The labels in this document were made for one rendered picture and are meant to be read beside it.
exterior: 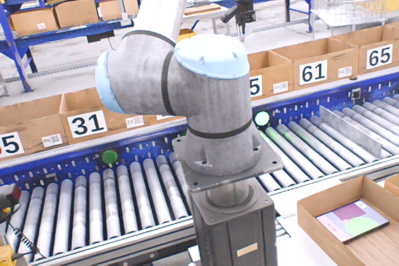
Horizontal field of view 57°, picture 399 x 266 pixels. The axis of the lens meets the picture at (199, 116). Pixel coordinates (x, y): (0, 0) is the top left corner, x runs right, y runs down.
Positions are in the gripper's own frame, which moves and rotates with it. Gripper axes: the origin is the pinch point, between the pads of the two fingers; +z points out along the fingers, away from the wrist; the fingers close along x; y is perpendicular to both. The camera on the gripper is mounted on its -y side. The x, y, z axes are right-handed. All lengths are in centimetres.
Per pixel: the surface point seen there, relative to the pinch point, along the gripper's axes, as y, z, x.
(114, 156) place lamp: -76, 37, -16
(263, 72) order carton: 6.0, 15.9, -10.4
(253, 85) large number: -0.2, 21.8, -10.4
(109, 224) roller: -83, 43, -57
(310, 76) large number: 32.6, 24.4, -11.2
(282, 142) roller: 3, 44, -35
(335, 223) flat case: -11, 40, -95
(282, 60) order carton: 22.6, 16.4, -0.1
